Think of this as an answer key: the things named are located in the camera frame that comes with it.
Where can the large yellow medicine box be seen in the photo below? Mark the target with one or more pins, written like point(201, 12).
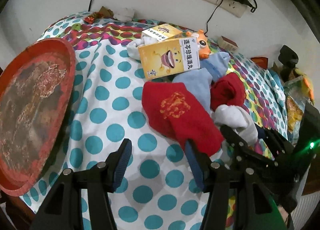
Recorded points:
point(169, 57)

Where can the black clamp stand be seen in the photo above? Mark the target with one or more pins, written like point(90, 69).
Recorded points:
point(289, 59)

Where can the orange squeeze toy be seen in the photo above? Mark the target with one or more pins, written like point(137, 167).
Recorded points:
point(202, 43)

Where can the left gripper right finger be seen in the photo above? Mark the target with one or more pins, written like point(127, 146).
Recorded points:
point(254, 206)

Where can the white sock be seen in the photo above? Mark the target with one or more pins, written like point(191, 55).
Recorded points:
point(132, 48)
point(237, 119)

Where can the polka dot bed sheet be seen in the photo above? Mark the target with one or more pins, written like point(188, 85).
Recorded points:
point(158, 190)

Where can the red sock with gold print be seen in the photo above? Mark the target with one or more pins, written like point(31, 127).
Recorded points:
point(174, 112)

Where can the small red-top box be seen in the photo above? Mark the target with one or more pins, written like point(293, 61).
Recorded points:
point(227, 44)

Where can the round red tray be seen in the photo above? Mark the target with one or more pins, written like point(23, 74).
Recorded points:
point(35, 91)

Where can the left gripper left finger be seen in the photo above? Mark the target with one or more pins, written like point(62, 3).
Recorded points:
point(61, 209)

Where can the light blue sock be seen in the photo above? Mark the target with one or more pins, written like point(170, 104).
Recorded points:
point(216, 64)
point(198, 83)

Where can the red packet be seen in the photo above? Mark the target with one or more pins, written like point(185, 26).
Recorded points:
point(260, 61)

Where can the crumpled white tissue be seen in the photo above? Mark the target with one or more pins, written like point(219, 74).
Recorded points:
point(124, 14)

